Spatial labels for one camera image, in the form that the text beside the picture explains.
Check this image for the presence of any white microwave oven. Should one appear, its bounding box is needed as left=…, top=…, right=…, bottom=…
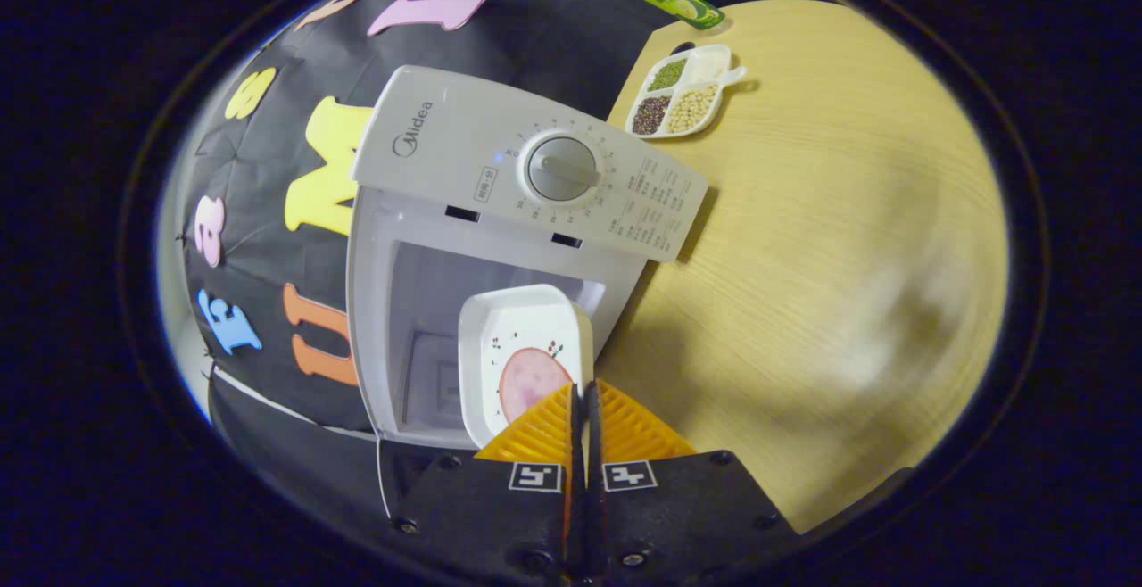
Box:
left=346, top=65, right=711, bottom=521

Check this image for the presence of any pink ham slice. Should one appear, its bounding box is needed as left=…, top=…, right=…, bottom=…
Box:
left=498, top=347, right=574, bottom=426

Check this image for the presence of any white divided dish with beans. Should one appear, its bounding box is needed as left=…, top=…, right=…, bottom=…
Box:
left=625, top=44, right=747, bottom=140

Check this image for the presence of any white square plate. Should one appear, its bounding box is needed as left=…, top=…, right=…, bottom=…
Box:
left=458, top=284, right=596, bottom=450

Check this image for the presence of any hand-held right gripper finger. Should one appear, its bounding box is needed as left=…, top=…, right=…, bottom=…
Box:
left=586, top=379, right=799, bottom=583
left=393, top=382, right=587, bottom=586

